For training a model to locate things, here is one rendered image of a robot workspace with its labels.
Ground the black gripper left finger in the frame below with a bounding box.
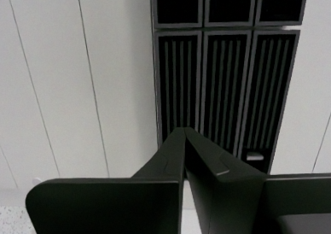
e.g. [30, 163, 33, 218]
[25, 127, 186, 234]

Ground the white rack cabinet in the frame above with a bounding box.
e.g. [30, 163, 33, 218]
[0, 0, 331, 207]

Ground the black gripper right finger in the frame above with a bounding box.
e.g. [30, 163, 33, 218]
[183, 127, 331, 234]

